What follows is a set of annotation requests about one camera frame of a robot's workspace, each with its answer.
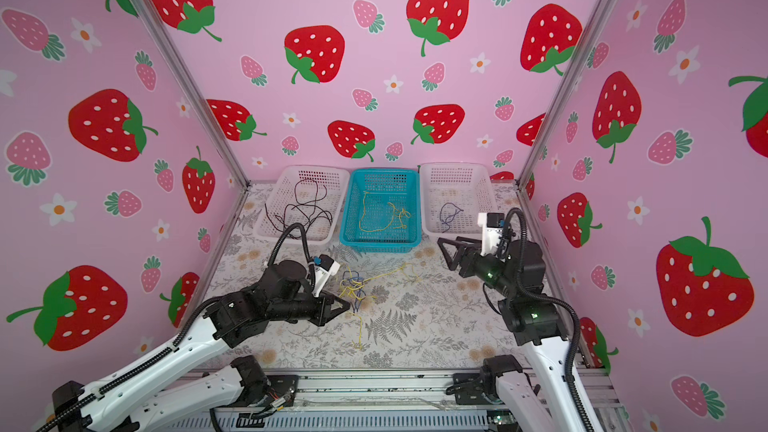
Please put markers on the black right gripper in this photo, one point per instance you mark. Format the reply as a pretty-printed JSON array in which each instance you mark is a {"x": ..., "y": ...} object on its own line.
[{"x": 474, "y": 258}]

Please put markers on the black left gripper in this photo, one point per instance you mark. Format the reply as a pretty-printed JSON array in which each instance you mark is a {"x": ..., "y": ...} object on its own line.
[{"x": 326, "y": 314}]

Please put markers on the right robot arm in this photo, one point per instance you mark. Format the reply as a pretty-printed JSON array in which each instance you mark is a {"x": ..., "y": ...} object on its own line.
[{"x": 551, "y": 396}]

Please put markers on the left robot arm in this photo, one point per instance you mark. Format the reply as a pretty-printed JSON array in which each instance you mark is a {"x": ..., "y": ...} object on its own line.
[{"x": 142, "y": 396}]

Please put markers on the right white plastic basket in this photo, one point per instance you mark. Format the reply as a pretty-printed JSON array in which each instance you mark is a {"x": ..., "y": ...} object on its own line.
[{"x": 451, "y": 197}]

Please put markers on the white plastic basket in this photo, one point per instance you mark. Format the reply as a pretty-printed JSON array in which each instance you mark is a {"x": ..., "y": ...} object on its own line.
[
  {"x": 451, "y": 197},
  {"x": 310, "y": 195}
]

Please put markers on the teal plastic basket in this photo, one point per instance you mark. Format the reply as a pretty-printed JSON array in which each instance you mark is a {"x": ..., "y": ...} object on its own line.
[{"x": 382, "y": 211}]

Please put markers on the left white plastic basket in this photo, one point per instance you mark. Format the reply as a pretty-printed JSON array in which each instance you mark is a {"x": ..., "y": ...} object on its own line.
[{"x": 310, "y": 195}]

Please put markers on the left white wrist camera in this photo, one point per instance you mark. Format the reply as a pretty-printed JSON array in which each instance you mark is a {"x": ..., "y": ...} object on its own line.
[{"x": 323, "y": 267}]

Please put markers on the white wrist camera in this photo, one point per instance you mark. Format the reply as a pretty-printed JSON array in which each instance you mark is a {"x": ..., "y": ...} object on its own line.
[
  {"x": 323, "y": 267},
  {"x": 492, "y": 230}
]

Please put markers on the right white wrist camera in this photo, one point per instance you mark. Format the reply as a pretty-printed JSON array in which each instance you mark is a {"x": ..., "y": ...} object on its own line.
[{"x": 492, "y": 230}]

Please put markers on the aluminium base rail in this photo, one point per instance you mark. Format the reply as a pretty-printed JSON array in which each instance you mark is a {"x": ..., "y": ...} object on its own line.
[{"x": 368, "y": 400}]

